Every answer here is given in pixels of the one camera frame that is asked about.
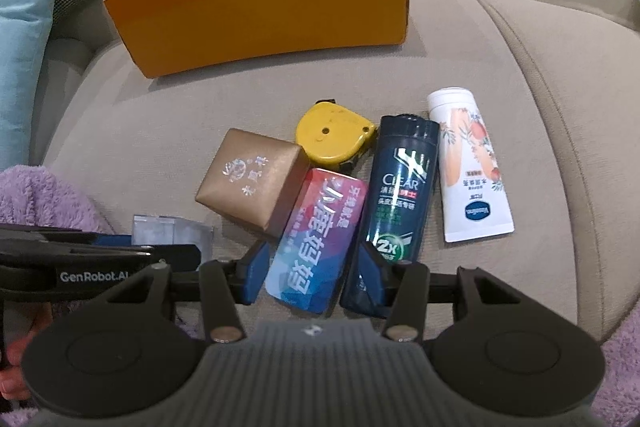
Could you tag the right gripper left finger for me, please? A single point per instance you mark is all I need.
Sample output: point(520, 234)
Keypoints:
point(250, 273)

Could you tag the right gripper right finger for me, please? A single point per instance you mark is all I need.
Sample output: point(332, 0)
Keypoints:
point(369, 288)

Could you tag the red blue card box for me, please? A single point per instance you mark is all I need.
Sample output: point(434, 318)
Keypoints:
point(312, 252)

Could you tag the brown gift box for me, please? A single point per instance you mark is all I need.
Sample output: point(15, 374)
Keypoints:
point(254, 180)

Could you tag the dark blue shampoo bottle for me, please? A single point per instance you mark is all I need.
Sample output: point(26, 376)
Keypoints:
point(399, 194)

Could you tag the yellow tape measure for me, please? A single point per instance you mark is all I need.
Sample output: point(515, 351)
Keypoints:
point(333, 136)

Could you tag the left hand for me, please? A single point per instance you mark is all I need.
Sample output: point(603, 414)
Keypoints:
point(13, 386)

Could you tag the purple fluffy blanket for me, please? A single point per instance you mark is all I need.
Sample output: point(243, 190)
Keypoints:
point(35, 196)

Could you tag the silver foil packet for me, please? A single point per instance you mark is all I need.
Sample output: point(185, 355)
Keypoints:
point(166, 230)

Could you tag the white lotion tube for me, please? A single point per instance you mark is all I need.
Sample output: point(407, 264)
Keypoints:
point(474, 201)

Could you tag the teal cushion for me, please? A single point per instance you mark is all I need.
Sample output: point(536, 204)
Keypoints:
point(25, 30)

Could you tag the beige sofa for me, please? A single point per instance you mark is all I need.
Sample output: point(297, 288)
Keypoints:
point(557, 82)

